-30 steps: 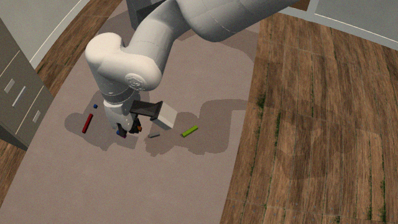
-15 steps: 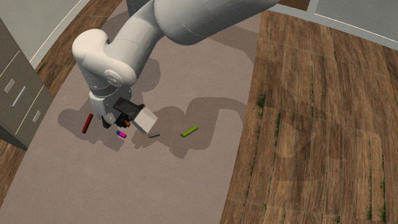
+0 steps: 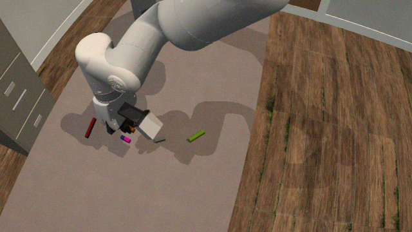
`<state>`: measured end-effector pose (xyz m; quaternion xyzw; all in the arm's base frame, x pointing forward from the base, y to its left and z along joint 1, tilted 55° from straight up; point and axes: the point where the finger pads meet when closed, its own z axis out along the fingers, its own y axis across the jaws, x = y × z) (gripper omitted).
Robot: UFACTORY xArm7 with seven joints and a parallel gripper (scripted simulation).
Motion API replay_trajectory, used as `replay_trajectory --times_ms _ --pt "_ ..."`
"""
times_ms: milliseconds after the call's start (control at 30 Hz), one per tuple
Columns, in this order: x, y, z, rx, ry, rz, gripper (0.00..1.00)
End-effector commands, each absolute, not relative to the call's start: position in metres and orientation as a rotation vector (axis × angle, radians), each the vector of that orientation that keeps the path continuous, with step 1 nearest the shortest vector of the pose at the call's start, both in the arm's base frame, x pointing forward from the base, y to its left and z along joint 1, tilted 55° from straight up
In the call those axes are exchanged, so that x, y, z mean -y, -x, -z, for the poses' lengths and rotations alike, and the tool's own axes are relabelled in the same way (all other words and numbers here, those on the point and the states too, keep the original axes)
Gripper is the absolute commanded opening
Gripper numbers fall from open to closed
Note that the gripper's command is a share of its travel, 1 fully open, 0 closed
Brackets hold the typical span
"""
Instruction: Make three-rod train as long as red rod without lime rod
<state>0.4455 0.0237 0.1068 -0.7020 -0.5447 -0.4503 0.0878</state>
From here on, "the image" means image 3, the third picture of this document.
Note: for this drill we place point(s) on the lime green rod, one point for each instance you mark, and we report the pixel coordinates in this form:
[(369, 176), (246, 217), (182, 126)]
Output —
[(197, 135)]

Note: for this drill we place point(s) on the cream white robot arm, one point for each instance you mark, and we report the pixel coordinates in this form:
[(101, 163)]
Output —
[(190, 25)]

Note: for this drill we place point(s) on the red rod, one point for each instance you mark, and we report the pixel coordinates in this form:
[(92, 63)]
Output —
[(90, 128)]

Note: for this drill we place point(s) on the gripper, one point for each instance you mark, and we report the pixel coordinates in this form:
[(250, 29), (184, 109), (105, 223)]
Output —
[(108, 112)]

